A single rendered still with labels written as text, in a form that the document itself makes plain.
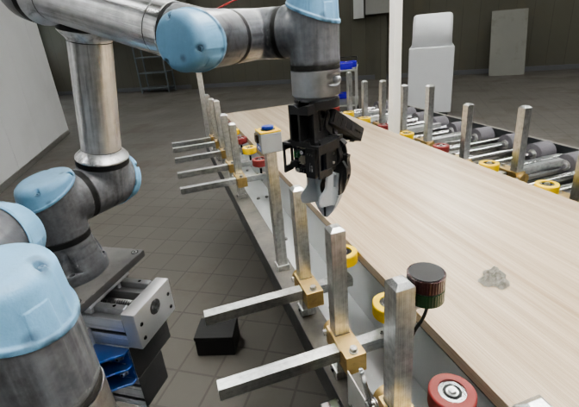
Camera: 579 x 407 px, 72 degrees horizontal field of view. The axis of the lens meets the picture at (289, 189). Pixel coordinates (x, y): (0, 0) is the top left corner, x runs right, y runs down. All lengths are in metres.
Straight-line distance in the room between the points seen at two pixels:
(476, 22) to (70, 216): 11.26
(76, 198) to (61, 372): 0.67
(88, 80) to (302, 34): 0.49
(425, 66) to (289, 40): 6.19
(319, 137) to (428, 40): 6.20
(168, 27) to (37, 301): 0.36
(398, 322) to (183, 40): 0.51
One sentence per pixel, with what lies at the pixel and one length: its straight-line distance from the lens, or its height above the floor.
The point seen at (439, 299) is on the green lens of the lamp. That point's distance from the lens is 0.68.
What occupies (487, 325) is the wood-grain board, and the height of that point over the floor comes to 0.90.
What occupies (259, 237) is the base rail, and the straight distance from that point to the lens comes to 1.70.
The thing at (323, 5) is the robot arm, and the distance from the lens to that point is 0.59.
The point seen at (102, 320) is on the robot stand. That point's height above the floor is 0.97.
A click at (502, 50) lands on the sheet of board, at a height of 0.58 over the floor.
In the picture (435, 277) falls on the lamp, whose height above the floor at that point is 1.14.
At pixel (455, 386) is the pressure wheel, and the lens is 0.83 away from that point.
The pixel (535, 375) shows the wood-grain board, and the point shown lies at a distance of 0.90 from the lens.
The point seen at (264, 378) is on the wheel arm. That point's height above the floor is 0.81.
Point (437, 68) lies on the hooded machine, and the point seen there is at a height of 0.75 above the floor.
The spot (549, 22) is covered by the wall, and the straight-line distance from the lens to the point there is 12.07.
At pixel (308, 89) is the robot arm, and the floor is 1.43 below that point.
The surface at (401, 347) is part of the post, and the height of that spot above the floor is 1.02.
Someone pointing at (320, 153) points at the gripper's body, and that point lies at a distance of 0.60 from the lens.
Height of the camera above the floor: 1.51
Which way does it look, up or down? 22 degrees down
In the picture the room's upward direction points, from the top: 5 degrees counter-clockwise
